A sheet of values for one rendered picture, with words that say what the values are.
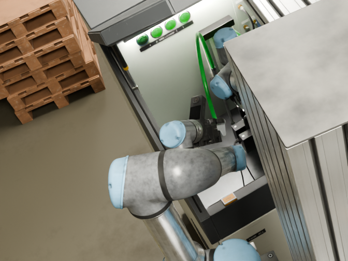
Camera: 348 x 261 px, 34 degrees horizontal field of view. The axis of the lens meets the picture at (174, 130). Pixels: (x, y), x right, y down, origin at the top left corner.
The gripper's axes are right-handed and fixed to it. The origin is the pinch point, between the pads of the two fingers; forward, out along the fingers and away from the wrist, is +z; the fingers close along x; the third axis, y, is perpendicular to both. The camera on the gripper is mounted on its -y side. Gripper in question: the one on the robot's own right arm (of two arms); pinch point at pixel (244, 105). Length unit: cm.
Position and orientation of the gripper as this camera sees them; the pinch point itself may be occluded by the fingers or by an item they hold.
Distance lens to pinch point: 207.3
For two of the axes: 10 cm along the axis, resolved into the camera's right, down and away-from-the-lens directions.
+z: 3.1, 6.6, 6.9
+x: 8.7, -4.9, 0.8
